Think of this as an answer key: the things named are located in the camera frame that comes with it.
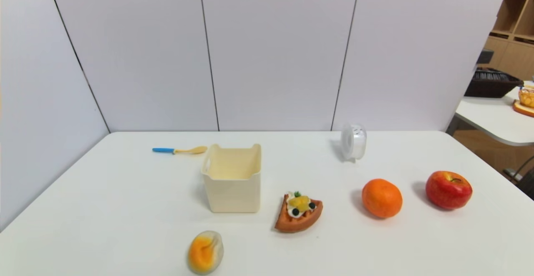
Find transparent tape roll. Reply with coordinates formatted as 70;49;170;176
341;123;367;161

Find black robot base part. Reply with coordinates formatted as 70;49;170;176
517;167;534;201

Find cream plastic box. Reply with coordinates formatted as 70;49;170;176
201;143;262;213

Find toy waffle slice with fruit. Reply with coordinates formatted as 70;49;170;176
274;191;324;233

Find orange tangerine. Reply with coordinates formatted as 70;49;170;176
362;178;403;219

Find toy half boiled egg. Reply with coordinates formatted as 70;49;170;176
187;230;224;275

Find red apple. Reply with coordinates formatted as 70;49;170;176
426;170;473;210

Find white side table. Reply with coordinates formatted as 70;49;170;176
446;86;534;147

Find black woven basket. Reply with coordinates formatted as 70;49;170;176
464;68;524;99

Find wooden board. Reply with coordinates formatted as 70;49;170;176
513;100;534;118

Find wooden shelf unit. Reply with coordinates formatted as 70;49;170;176
484;0;534;80

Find yellow toy food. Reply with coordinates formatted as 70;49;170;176
519;85;534;109

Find blue handled yellow spoon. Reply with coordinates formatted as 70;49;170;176
152;146;208;155

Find black floor cable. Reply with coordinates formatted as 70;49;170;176
503;155;534;180

